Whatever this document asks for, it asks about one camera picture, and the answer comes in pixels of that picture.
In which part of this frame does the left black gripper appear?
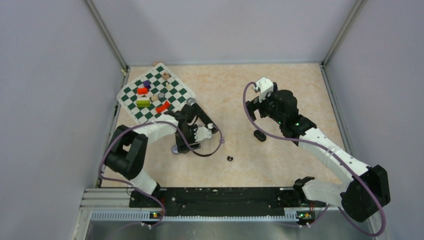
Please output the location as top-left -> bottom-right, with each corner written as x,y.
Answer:
175,124 -> 201,154

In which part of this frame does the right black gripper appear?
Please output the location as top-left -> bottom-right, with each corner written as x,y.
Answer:
244,88 -> 285,125

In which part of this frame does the lavender earbud charging case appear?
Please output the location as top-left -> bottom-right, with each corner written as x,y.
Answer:
171,145 -> 180,155

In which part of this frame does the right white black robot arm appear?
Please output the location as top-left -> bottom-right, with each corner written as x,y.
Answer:
243,86 -> 391,222

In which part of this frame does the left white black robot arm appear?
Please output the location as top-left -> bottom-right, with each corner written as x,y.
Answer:
103,105 -> 218,207

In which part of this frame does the black earbud charging case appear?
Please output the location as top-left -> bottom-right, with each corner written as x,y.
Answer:
253,130 -> 267,142

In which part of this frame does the red block lower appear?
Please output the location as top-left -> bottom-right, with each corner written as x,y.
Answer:
155,101 -> 171,114

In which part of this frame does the red block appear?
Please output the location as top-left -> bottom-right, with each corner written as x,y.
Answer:
137,87 -> 149,95
155,101 -> 171,114

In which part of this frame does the black silver microphone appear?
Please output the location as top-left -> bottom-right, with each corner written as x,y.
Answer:
186,97 -> 218,134

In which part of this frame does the green white chessboard mat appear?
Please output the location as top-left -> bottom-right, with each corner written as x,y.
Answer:
116,62 -> 196,124

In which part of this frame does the wooden cube piece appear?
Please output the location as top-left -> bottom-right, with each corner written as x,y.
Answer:
161,72 -> 171,81

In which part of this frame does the lime green block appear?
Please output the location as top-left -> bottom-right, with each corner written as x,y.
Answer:
135,97 -> 151,108

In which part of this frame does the purple block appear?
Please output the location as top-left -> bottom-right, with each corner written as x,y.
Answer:
142,80 -> 152,89

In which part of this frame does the red block upper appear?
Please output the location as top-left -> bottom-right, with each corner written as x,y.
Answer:
137,87 -> 149,95

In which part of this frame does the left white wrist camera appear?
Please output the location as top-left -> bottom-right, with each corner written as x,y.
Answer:
194,123 -> 214,143

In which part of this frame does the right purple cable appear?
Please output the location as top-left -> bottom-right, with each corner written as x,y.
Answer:
242,81 -> 387,237

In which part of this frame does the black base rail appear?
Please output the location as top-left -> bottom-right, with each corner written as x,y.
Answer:
129,187 -> 325,217

